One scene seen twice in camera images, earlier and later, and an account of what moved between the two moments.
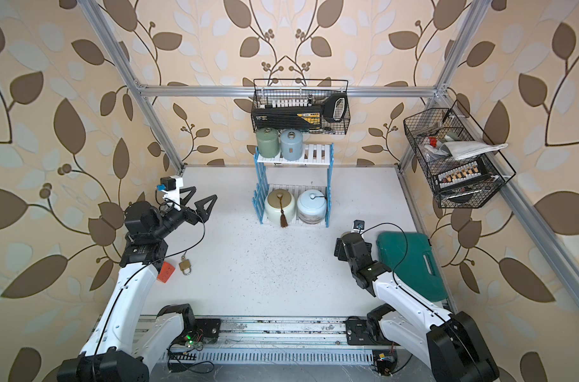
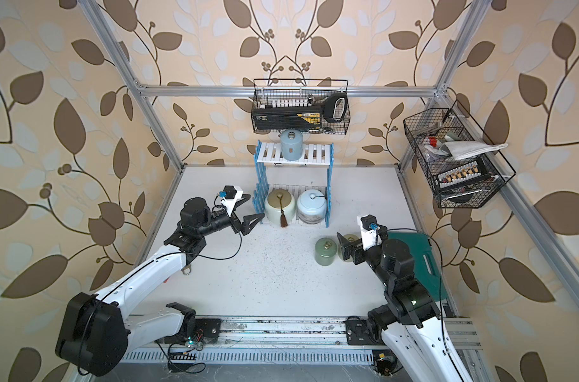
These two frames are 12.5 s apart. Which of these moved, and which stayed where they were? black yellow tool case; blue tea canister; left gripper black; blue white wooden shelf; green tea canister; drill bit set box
Moved: green tea canister; left gripper black
Stayed: black yellow tool case; blue white wooden shelf; blue tea canister; drill bit set box
